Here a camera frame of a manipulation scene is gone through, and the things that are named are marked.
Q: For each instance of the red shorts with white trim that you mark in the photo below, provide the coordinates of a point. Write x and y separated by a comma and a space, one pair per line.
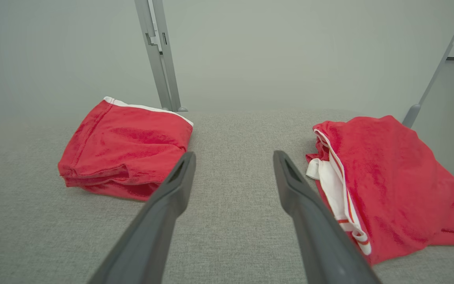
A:
124, 146

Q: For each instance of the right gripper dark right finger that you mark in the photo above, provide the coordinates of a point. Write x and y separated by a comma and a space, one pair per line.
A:
321, 244

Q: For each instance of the grey metal frame post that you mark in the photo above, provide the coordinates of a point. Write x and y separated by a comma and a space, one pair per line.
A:
160, 67
411, 116

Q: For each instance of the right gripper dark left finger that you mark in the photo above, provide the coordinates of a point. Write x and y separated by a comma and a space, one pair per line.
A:
156, 228

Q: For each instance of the red Bulls 23 jersey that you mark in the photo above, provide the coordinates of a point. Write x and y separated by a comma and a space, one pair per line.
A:
400, 185

